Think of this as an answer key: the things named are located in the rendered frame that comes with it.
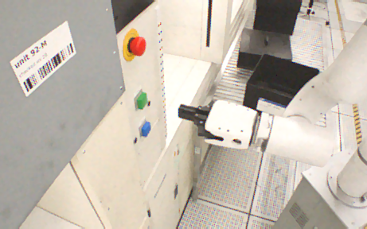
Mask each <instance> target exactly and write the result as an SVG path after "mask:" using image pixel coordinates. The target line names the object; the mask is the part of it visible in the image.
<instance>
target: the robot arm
mask: <svg viewBox="0 0 367 229"><path fill-rule="evenodd" d="M366 96H367V18H366V20H365V22H363V24H362V25H361V27H360V28H359V29H358V30H357V32H356V33H355V34H354V36H353V37H352V38H351V39H350V41H349V42H348V43H347V45H346V46H345V48H344V49H343V50H342V51H341V53H340V54H339V55H338V57H337V58H336V60H334V62H333V63H332V64H331V66H329V67H328V68H327V69H326V70H325V71H324V72H322V73H320V74H319V75H317V76H315V77H314V78H313V79H311V80H309V81H308V83H306V85H305V86H304V87H303V88H302V89H301V90H300V91H299V92H298V93H297V95H296V96H295V97H294V98H293V100H292V101H291V102H290V104H289V105H288V106H287V107H286V110H285V111H284V112H283V113H282V116H281V117H280V116H278V115H274V114H270V113H266V112H263V111H262V113H261V117H260V116H259V113H257V112H256V111H254V110H251V109H250V108H247V107H245V106H241V105H237V104H235V103H230V102H228V101H224V100H217V101H216V102H215V101H211V102H210V103H209V104H208V105H206V106H199V107H197V108H196V107H193V106H190V105H184V104H180V107H179V108H178V117H179V118H183V119H186V120H189V121H191V122H193V124H195V125H197V127H198V131H197V135H198V136H199V137H204V139H205V142H207V143H212V144H214V145H218V146H223V147H228V148H238V149H247V148H248V146H251V144H252V145H254V146H253V150H255V151H257V152H264V153H268V154H270V155H272V154H273V155H276V156H278V157H283V158H287V159H291V160H292V161H299V162H302V163H303V164H309V165H313V166H318V167H320V168H323V167H324V166H325V165H326V164H327V163H328V162H329V160H330V157H331V155H332V153H333V150H334V132H333V130H331V129H329V128H326V127H324V126H316V125H315V123H316V122H317V121H318V120H319V119H320V118H321V117H322V116H323V115H324V114H325V113H326V112H327V111H329V110H330V109H331V108H333V107H335V106H337V105H338V104H341V103H343V104H350V105H354V104H356V103H359V102H360V101H362V100H363V99H364V98H365V97H366ZM203 121H204V122H203ZM327 183H328V186H329V189H330V191H331V192H332V193H333V195H334V196H335V197H336V198H337V199H338V200H340V201H341V202H342V203H343V204H346V205H348V206H350V207H355V208H363V207H366V206H367V135H366V136H365V138H363V140H362V142H361V144H360V145H359V146H358V147H357V149H356V151H354V153H353V155H352V156H351V158H350V159H349V161H348V162H347V163H346V164H340V165H335V166H334V167H333V168H332V169H331V170H330V171H329V172H328V175H327Z"/></svg>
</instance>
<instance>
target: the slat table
mask: <svg viewBox="0 0 367 229"><path fill-rule="evenodd" d="M255 12H256V11H255V10H249V9H248V10H247V11H246V13H245V16H244V18H243V20H242V22H241V24H240V27H239V29H238V31H237V32H236V35H235V38H234V40H233V41H232V43H231V46H230V49H229V50H228V52H227V55H226V57H225V59H224V61H223V63H222V65H221V68H220V69H219V72H218V73H217V77H216V79H215V80H214V81H213V85H212V87H211V89H210V91H209V93H208V95H207V97H206V99H205V102H204V104H203V106H206V105H208V104H209V103H210V102H211V101H214V99H215V100H224V101H228V102H230V103H235V104H237V105H241V106H242V103H240V102H243V100H242V99H243V98H244V95H243V94H245V85H246V83H247V80H248V79H249V77H250V75H251V74H252V73H253V71H254V70H251V69H245V68H239V69H236V68H238V67H237V66H236V65H237V63H235V62H237V60H238V59H237V56H238V55H237V54H238V52H239V47H238V46H240V40H241V37H242V32H243V29H252V27H253V24H252V23H254V20H255V18H254V17H255ZM250 19H251V20H250ZM297 23H298V24H297ZM295 24H296V25H295V28H294V32H293V34H292V36H290V41H291V52H293V53H292V55H294V56H292V60H293V61H294V60H296V61H294V62H296V63H299V64H303V65H306V66H311V67H313V68H319V74H320V73H322V72H324V71H325V70H326V69H327V68H328V67H329V61H328V55H327V43H326V29H325V24H324V23H320V22H316V21H308V20H305V19H302V18H297V21H296V23H295ZM249 26H251V27H249ZM299 27H301V28H299ZM318 27H319V28H318ZM252 30H253V29H252ZM297 30H298V31H297ZM316 30H318V31H316ZM298 32H299V33H298ZM298 34H299V35H298ZM294 37H295V38H294ZM306 37H307V38H306ZM314 37H315V38H314ZM293 39H294V40H293ZM297 40H298V41H297ZM306 40H307V41H306ZM296 42H298V43H296ZM309 42H310V43H309ZM292 43H293V44H292ZM300 43H302V44H300ZM312 43H314V44H312ZM312 45H313V46H312ZM307 46H308V47H307ZM311 47H312V48H311ZM319 47H321V48H319ZM300 49H301V50H300ZM309 49H310V50H309ZM237 51H238V52H237ZM308 51H309V52H308ZM316 51H317V52H316ZM233 53H235V54H233ZM296 53H297V54H296ZM308 53H309V54H308ZM318 53H319V54H318ZM299 54H301V55H299ZM300 56H301V57H300ZM293 58H295V59H293ZM307 58H309V59H307ZM317 58H318V59H317ZM233 59H235V60H233ZM297 59H299V60H297ZM320 59H322V60H320ZM318 60H319V61H318ZM232 61H234V62H232ZM297 61H299V62H297ZM308 61H309V62H308ZM321 61H322V62H321ZM300 62H301V63H300ZM312 62H313V63H312ZM305 63H306V64H305ZM315 65H316V66H315ZM318 66H320V67H318ZM229 67H231V68H229ZM227 69H228V70H227ZM321 69H322V70H321ZM230 70H233V71H230ZM243 70H245V71H243ZM234 71H236V72H234ZM226 72H227V73H226ZM241 72H243V73H241ZM228 73H231V74H234V75H235V76H234V75H231V74H228ZM244 73H245V74H244ZM228 76H231V77H228ZM232 77H234V78H232ZM223 79H224V80H223ZM228 80H231V81H228ZM222 82H224V83H222ZM228 83H230V84H232V85H230V84H228ZM220 85H221V86H223V87H220ZM235 85H236V86H235ZM239 86H240V87H239ZM229 87H230V88H229ZM218 88H219V89H222V90H226V91H222V90H218ZM234 88H235V89H234ZM236 89H240V90H236ZM227 91H229V92H227ZM217 92H220V93H224V94H226V95H223V94H220V93H217ZM233 92H235V93H233ZM237 93H239V94H237ZM231 95H232V96H235V97H237V98H235V97H232V96H231ZM215 96H218V97H221V98H223V99H220V98H217V97H215ZM230 99H232V100H236V101H232V100H230ZM322 122H324V123H322ZM315 125H316V126H324V127H326V128H329V129H332V110H331V109H330V110H329V111H327V112H326V113H325V114H324V115H323V116H322V118H320V119H319V120H318V122H316V123H315ZM197 131H198V127H197V125H196V131H195V146H194V162H193V193H192V199H193V202H196V201H197V194H198V185H199V178H200V177H201V173H202V172H203V169H204V167H205V162H206V161H207V158H208V156H209V153H210V150H211V148H212V143H209V147H208V149H207V150H206V152H205V157H204V160H203V161H202V163H201V148H202V138H203V137H199V136H198V135H197ZM195 147H197V148H199V154H198V153H195ZM298 176H299V161H296V164H295V179H294V185H293V189H292V194H293V192H294V190H296V186H297V181H298Z"/></svg>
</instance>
